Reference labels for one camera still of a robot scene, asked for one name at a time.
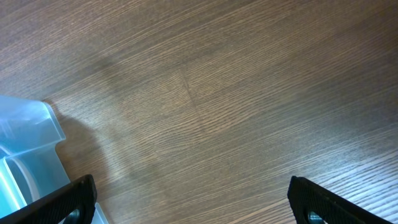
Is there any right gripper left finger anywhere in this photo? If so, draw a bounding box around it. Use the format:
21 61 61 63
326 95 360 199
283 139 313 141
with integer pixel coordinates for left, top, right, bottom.
1 174 98 224

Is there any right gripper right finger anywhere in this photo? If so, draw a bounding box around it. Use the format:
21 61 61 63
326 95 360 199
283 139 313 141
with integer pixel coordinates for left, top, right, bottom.
287 176 392 224

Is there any clear plastic storage container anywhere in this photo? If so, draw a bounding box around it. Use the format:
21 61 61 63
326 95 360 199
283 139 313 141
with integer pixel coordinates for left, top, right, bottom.
1 96 107 224

